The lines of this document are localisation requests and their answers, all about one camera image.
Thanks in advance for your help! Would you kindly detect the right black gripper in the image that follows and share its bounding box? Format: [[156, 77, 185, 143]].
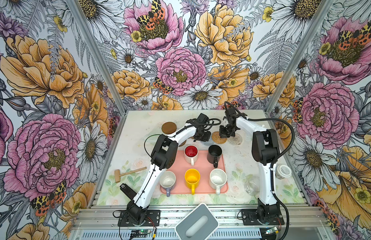
[[219, 123, 239, 139]]

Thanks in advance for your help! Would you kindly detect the clear glass round coaster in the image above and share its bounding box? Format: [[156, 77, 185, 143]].
[[227, 134, 243, 146]]

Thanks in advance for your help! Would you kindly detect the woven wicker round coaster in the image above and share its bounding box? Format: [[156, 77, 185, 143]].
[[211, 131, 227, 145]]

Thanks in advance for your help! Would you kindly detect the black mug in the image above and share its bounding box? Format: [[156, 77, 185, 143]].
[[207, 145, 222, 169]]

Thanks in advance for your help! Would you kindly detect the matte brown round coaster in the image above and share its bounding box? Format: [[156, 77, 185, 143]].
[[161, 122, 177, 135]]

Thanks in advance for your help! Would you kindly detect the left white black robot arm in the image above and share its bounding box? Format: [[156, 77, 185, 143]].
[[118, 114, 221, 227]]

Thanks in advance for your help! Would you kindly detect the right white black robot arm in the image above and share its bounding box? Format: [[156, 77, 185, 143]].
[[219, 102, 295, 227]]

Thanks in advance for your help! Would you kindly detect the clear glass cup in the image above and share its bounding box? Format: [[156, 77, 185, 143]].
[[244, 175, 260, 196]]

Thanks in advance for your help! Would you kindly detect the white mug red inside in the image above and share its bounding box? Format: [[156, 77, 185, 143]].
[[184, 145, 198, 166]]

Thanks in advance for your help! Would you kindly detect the pink rectangular tray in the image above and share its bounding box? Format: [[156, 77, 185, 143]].
[[159, 150, 228, 197]]

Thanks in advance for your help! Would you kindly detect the white mug front right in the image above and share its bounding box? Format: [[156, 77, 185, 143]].
[[209, 169, 227, 195]]

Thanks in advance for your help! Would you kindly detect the yellow mug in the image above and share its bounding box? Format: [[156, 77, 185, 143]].
[[185, 169, 200, 195]]

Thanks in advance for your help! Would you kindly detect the small wooden mallet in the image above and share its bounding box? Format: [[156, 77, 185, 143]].
[[114, 167, 147, 183]]

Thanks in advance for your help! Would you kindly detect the black rectangular remote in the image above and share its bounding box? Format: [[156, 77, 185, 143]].
[[120, 184, 137, 200]]

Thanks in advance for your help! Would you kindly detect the green circuit board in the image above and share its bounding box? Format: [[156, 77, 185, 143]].
[[130, 230, 150, 239]]

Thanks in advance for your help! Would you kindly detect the white mug purple handle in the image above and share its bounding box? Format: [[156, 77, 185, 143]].
[[160, 171, 177, 197]]

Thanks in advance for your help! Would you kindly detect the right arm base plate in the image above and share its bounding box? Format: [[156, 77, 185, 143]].
[[240, 209, 285, 227]]

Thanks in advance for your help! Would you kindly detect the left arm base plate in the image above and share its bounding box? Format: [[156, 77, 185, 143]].
[[118, 210, 161, 227]]

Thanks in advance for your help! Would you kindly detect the aluminium front rail frame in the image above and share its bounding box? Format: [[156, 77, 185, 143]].
[[69, 204, 336, 240]]

